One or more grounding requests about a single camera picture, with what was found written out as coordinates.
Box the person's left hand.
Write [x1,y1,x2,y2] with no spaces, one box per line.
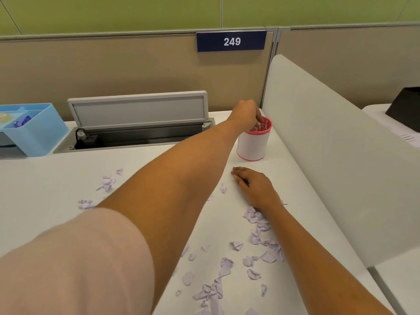
[226,99,265,132]

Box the person's right hand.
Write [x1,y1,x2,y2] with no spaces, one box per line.
[231,166,283,211]

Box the pink and white cup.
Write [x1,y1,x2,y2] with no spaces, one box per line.
[236,115,273,161]

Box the heap of paper scraps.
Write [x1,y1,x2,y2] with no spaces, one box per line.
[77,167,289,315]

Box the blue desk organizer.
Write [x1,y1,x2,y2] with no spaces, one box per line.
[0,102,70,160]

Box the person's right forearm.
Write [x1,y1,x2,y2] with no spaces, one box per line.
[262,201,394,315]

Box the black desk organizer box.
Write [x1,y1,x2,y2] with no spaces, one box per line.
[385,87,420,133]

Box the blue number sign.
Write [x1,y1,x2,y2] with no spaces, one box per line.
[196,30,267,53]

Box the white side divider panel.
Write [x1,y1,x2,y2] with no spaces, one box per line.
[261,54,420,268]

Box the beige partition panel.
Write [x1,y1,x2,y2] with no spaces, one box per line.
[275,24,420,109]
[0,31,275,121]

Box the pink shirt sleeve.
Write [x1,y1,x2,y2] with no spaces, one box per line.
[0,207,156,315]

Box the grey partition post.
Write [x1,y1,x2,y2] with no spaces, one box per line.
[261,27,291,109]

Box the grey cable tray lid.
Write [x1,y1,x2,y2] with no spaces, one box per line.
[53,91,216,154]

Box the black cable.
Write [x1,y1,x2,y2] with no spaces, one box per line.
[74,128,99,150]

